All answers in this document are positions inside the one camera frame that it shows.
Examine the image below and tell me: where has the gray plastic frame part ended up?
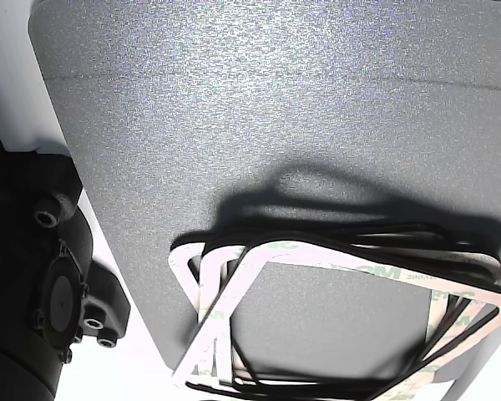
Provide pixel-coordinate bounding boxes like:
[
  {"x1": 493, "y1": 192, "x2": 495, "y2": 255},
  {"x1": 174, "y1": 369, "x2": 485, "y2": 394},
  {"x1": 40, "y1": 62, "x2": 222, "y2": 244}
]
[{"x1": 27, "y1": 0, "x2": 501, "y2": 401}]

